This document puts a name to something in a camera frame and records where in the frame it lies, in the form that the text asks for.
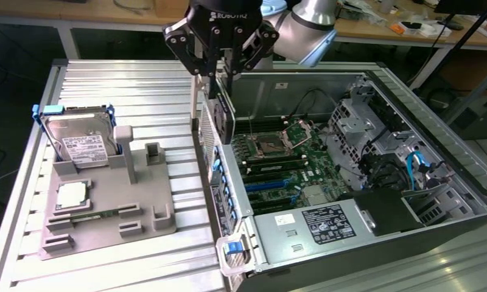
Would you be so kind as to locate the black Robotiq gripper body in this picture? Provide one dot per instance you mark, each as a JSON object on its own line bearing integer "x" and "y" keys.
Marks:
{"x": 227, "y": 18}

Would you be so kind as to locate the black graphics card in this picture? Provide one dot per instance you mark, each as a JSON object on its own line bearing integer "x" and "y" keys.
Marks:
{"x": 224, "y": 121}

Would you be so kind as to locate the blue expansion slot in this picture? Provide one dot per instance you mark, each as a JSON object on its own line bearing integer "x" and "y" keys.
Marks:
{"x": 267, "y": 185}

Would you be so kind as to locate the black expansion slot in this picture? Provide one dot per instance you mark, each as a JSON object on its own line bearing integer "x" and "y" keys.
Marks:
{"x": 271, "y": 205}

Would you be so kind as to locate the socket locking lever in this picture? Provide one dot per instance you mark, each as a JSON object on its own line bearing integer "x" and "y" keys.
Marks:
{"x": 252, "y": 126}

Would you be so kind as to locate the open socket cover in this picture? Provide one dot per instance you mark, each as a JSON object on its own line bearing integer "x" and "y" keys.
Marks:
{"x": 302, "y": 134}

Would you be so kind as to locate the CPU socket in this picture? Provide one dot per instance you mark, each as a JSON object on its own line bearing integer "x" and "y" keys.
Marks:
{"x": 271, "y": 146}

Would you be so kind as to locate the orange white small box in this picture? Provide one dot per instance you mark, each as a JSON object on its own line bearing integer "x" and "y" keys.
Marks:
{"x": 396, "y": 27}

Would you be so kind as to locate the metal drive cage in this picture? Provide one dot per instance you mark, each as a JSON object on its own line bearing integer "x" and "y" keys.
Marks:
{"x": 356, "y": 127}

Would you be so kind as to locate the silver hard disk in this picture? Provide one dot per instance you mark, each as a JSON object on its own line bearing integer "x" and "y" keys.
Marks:
{"x": 81, "y": 137}

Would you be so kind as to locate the blue disk caddy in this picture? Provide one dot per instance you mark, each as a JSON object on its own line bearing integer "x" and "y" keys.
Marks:
{"x": 51, "y": 109}

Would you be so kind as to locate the black installed RAM stick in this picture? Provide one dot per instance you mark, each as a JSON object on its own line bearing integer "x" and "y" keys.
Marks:
{"x": 276, "y": 165}

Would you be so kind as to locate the white black plastic part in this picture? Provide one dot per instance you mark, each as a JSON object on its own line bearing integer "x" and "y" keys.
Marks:
{"x": 423, "y": 29}

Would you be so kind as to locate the green motherboard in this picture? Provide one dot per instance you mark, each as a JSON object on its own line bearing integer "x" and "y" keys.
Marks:
{"x": 320, "y": 173}

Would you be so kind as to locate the silver chipset heatsink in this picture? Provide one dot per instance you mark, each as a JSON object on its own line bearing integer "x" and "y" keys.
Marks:
{"x": 315, "y": 195}

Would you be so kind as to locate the black slanted pole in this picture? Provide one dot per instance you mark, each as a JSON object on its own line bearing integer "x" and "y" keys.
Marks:
{"x": 466, "y": 33}

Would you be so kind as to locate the grey parts rack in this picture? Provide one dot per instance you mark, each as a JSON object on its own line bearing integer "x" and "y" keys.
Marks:
{"x": 105, "y": 194}

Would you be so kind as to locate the silver CPU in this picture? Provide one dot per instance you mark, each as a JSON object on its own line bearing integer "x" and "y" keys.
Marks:
{"x": 71, "y": 196}

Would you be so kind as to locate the green RAM stick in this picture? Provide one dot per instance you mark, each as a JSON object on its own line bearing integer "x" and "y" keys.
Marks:
{"x": 95, "y": 215}

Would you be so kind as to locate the dark box under desk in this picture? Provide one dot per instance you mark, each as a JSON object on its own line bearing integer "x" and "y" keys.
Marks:
{"x": 481, "y": 118}

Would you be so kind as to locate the black plastic shroud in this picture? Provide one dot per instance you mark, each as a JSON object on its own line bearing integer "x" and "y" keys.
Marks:
{"x": 386, "y": 210}

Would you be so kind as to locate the grey power supply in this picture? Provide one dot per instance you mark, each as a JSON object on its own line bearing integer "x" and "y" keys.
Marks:
{"x": 276, "y": 243}

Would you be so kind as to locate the metal disk bay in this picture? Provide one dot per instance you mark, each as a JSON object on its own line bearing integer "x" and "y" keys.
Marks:
{"x": 430, "y": 207}

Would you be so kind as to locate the open black PC case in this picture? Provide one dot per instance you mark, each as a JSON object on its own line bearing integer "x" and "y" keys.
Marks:
{"x": 430, "y": 243}

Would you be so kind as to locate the wooden desk white frame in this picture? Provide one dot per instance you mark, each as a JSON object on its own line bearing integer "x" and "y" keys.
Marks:
{"x": 105, "y": 18}

